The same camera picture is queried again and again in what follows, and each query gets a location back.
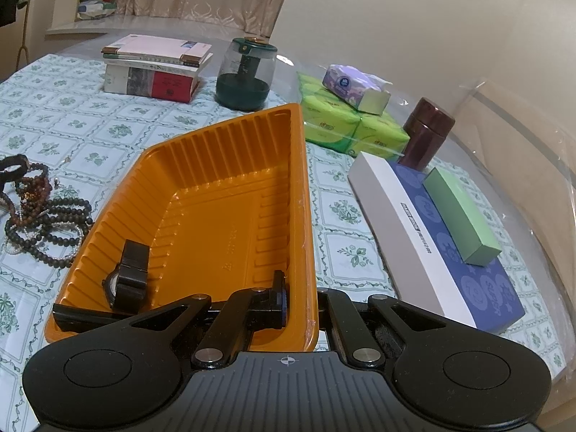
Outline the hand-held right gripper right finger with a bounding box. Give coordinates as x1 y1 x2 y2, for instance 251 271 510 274
316 288 451 367

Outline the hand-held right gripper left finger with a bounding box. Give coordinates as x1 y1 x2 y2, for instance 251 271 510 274
118 270 289 369

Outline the orange plastic tray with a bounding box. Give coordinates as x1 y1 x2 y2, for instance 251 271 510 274
44 103 320 352

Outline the black wristwatch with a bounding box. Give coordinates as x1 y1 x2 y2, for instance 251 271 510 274
53 239 150 334

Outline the white pearl bracelet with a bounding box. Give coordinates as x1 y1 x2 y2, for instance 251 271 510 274
6 222 85 255

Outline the dark bead necklace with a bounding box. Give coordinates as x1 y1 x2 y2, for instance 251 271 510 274
4 195 94 267

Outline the black cord bracelet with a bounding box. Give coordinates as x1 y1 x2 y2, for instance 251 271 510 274
0 155 30 190

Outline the blue and white flat box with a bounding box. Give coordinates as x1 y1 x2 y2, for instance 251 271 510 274
347 152 526 334

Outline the small green box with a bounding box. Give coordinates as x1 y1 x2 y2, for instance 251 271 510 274
424 166 502 266

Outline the green tissue multipack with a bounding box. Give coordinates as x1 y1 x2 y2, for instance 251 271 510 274
297 72 411 154

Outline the maroon thermos cup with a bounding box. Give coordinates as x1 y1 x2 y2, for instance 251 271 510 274
398 96 456 172

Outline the dark green glass jar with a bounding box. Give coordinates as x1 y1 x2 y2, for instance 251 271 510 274
215 37 278 112

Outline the purple tissue pack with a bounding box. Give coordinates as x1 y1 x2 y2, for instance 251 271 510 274
322 64 392 115

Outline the thick red and white book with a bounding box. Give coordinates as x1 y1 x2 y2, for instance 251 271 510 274
104 64 204 103

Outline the thin green-edged book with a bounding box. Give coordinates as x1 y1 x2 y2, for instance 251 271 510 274
103 53 214 75

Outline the pink cover book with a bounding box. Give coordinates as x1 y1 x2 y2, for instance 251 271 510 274
101 34 213 67

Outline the white window ledge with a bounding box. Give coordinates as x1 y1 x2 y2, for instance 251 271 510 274
45 13 275 39

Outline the white plastic bag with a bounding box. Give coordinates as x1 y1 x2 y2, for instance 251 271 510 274
76 0 118 21

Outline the wooden coat stand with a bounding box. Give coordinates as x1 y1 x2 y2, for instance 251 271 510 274
13 2 33 75

